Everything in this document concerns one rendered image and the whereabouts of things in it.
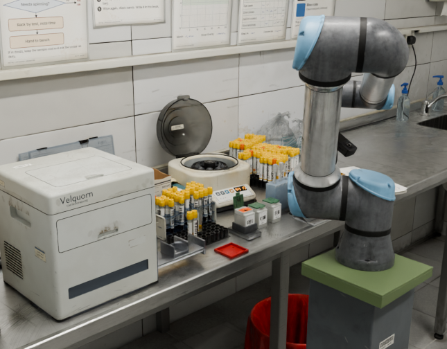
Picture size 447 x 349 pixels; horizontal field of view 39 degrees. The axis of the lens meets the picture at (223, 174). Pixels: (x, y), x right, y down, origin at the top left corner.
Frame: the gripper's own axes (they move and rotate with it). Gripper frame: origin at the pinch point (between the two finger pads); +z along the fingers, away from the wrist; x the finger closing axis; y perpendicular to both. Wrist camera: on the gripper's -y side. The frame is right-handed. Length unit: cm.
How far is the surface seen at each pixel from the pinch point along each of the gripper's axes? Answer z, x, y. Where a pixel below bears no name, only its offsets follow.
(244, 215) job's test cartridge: 5.7, 25.3, 9.6
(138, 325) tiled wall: 70, 22, 69
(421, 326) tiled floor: 100, -105, 16
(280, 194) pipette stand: 6.3, 3.4, 14.9
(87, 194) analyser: -15, 80, 4
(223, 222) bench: 12.7, 21.9, 21.8
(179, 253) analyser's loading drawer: 8, 53, 6
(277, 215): 10.6, 9.3, 10.7
